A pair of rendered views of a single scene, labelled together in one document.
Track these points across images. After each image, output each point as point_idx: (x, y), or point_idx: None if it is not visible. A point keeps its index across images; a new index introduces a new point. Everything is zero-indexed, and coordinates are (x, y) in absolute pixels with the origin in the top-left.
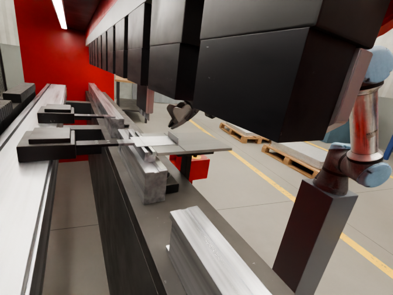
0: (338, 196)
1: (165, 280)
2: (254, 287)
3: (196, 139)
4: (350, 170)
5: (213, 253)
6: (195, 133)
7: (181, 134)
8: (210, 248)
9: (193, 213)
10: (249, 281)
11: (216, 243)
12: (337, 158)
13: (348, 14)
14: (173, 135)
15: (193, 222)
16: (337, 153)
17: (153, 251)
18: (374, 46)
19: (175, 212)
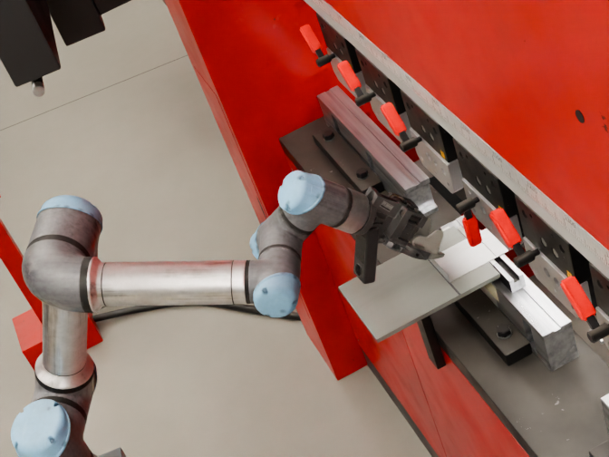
0: (101, 456)
1: (435, 192)
2: (375, 150)
3: (397, 293)
4: (92, 390)
5: (396, 160)
6: (397, 320)
7: (427, 304)
8: (398, 162)
9: (408, 180)
10: (378, 150)
11: (393, 164)
12: (80, 417)
13: None
14: (435, 260)
15: (409, 176)
16: (72, 418)
17: (449, 207)
18: (70, 195)
19: (424, 177)
